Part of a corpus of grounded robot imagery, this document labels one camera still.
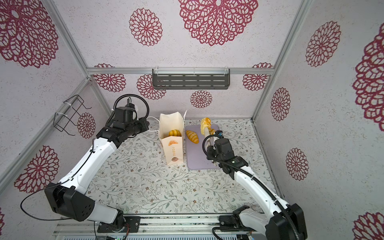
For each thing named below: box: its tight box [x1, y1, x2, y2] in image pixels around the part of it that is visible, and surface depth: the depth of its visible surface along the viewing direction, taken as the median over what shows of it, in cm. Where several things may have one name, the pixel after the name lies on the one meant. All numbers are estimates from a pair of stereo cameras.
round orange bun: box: [168, 129, 182, 137], surface depth 99 cm
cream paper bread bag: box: [159, 111, 184, 165], surface depth 90 cm
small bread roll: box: [200, 117, 212, 135], surface depth 91 cm
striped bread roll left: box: [185, 130, 200, 144], surface depth 108 cm
